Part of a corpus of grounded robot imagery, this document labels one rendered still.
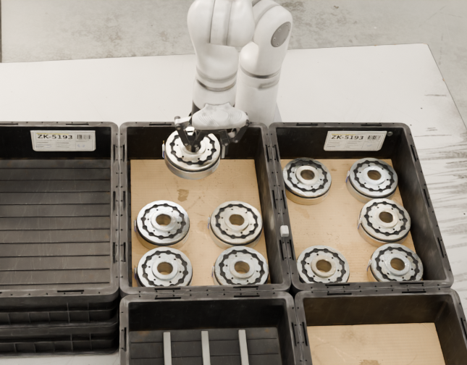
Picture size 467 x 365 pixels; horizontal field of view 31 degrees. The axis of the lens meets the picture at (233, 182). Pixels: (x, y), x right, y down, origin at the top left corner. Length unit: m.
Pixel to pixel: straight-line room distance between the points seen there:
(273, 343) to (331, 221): 0.31
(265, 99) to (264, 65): 0.11
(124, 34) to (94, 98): 1.24
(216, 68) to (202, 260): 0.42
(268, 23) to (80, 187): 0.50
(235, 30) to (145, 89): 0.80
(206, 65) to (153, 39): 1.91
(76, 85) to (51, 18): 1.28
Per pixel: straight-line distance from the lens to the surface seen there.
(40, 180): 1.72
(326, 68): 2.19
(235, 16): 1.30
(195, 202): 1.68
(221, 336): 1.53
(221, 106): 1.41
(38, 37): 3.27
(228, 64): 1.36
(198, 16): 1.30
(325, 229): 1.68
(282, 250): 1.53
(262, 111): 1.85
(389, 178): 1.76
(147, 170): 1.73
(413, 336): 1.60
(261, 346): 1.52
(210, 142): 1.56
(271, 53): 1.73
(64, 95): 2.06
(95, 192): 1.70
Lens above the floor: 2.17
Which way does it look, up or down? 51 degrees down
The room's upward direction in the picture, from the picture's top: 9 degrees clockwise
